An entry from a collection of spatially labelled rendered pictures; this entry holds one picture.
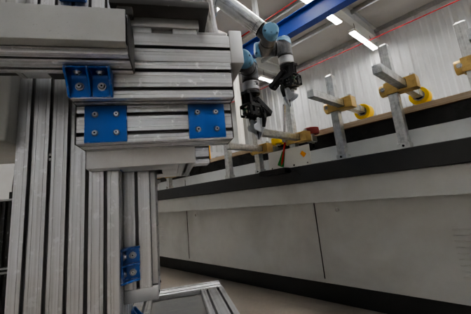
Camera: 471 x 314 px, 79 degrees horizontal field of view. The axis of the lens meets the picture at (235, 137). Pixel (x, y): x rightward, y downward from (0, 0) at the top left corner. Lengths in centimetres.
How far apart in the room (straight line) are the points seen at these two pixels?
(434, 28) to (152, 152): 878
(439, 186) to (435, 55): 784
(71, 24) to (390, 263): 147
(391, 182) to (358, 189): 14
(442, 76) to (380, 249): 751
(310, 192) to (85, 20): 116
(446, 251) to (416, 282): 18
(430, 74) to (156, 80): 845
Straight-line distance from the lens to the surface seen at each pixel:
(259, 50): 148
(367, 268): 160
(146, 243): 88
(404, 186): 127
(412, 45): 923
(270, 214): 187
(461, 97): 144
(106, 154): 79
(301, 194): 147
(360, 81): 945
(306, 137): 143
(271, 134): 127
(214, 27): 124
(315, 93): 115
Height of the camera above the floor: 58
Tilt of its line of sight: 12 degrees up
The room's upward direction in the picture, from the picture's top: 5 degrees counter-clockwise
